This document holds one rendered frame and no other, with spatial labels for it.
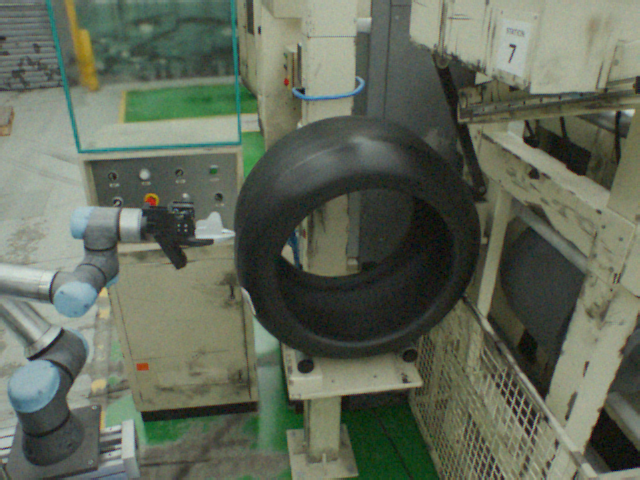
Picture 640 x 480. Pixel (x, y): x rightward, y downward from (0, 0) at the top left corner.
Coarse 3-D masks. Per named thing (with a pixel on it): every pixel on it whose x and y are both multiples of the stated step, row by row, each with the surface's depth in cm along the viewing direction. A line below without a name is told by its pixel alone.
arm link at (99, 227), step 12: (72, 216) 108; (84, 216) 108; (96, 216) 109; (108, 216) 110; (72, 228) 108; (84, 228) 108; (96, 228) 109; (108, 228) 109; (84, 240) 111; (96, 240) 110; (108, 240) 112; (120, 240) 112
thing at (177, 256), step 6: (156, 234) 114; (162, 234) 114; (156, 240) 114; (162, 240) 115; (162, 246) 115; (168, 246) 116; (174, 246) 117; (168, 252) 116; (174, 252) 117; (180, 252) 119; (174, 258) 118; (180, 258) 118; (186, 258) 121; (174, 264) 118; (180, 264) 119; (186, 264) 120
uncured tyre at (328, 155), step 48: (288, 144) 115; (336, 144) 105; (384, 144) 105; (240, 192) 125; (288, 192) 104; (336, 192) 104; (432, 192) 107; (240, 240) 111; (432, 240) 144; (480, 240) 120; (288, 288) 146; (336, 288) 150; (384, 288) 150; (432, 288) 138; (288, 336) 120; (336, 336) 138; (384, 336) 126
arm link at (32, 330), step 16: (0, 304) 120; (16, 304) 122; (0, 320) 121; (16, 320) 122; (32, 320) 124; (16, 336) 124; (32, 336) 124; (48, 336) 126; (64, 336) 129; (80, 336) 135; (32, 352) 124; (48, 352) 125; (64, 352) 128; (80, 352) 132; (80, 368) 132
